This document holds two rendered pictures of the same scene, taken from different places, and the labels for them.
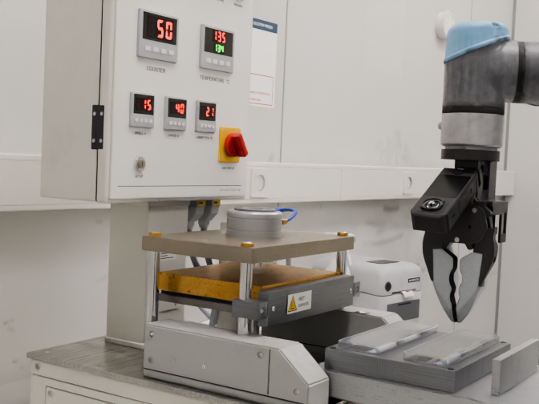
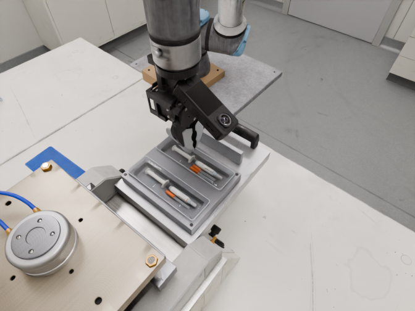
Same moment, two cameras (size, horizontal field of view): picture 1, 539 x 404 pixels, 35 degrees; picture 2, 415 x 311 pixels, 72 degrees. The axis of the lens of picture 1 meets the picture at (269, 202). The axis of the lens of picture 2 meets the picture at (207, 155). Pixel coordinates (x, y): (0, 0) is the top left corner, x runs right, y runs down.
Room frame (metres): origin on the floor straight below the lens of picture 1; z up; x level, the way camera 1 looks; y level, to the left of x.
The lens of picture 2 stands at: (0.96, 0.15, 1.50)
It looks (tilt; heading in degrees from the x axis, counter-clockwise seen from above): 51 degrees down; 276
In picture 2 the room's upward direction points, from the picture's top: straight up
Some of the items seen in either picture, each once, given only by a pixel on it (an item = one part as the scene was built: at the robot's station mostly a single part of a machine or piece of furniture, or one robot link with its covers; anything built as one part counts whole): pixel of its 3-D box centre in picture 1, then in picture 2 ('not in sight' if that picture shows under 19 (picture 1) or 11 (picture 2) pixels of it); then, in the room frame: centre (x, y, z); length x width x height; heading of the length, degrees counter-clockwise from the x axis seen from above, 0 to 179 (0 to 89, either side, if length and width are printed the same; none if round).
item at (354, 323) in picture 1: (342, 330); (73, 205); (1.27, -0.12, 0.97); 0.26 x 0.05 x 0.07; 57
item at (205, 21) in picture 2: not in sight; (194, 31); (1.11, -0.88, 0.95); 0.13 x 0.12 x 0.14; 172
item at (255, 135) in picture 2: not in sight; (231, 128); (0.95, -0.35, 0.99); 0.15 x 0.02 x 0.04; 147
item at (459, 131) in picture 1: (469, 133); (175, 48); (1.05, -0.24, 1.26); 0.08 x 0.08 x 0.05
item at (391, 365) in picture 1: (420, 354); (181, 177); (1.05, -0.20, 0.98); 0.20 x 0.17 x 0.03; 147
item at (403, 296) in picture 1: (366, 291); not in sight; (2.22, -0.27, 0.88); 0.25 x 0.20 x 0.17; 49
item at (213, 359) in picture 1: (232, 362); (167, 298); (1.04, 0.04, 0.97); 0.25 x 0.05 x 0.07; 57
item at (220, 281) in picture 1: (256, 265); not in sight; (1.20, 0.01, 1.07); 0.22 x 0.17 x 0.10; 147
